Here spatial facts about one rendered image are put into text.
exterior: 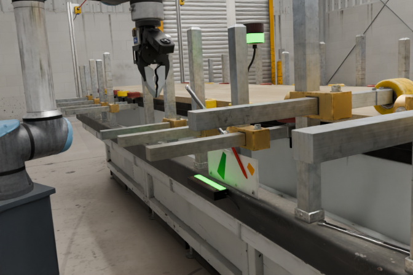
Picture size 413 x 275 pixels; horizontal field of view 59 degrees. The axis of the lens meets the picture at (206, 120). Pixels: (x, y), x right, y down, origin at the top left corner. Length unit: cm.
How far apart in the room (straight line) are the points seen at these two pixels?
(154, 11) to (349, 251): 74
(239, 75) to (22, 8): 95
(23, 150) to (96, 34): 747
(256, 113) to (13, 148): 108
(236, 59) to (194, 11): 862
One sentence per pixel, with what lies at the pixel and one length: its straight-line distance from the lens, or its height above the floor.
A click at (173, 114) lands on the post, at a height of 86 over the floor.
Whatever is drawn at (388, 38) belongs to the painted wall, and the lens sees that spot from 997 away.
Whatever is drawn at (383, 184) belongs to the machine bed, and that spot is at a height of 74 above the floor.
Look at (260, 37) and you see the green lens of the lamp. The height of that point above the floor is 110.
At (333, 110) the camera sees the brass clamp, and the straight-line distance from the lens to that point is 68.
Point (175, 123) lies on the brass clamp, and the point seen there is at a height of 84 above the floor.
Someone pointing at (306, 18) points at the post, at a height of 111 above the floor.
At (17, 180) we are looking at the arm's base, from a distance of 153.
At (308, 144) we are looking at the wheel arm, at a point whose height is 95.
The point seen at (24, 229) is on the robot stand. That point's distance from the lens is 154.
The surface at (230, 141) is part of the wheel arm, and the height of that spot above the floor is 85.
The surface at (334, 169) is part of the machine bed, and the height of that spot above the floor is 74.
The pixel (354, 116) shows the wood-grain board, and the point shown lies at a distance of 92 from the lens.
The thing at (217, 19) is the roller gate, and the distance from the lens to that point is 977.
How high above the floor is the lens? 103
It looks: 8 degrees down
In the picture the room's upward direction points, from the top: 3 degrees counter-clockwise
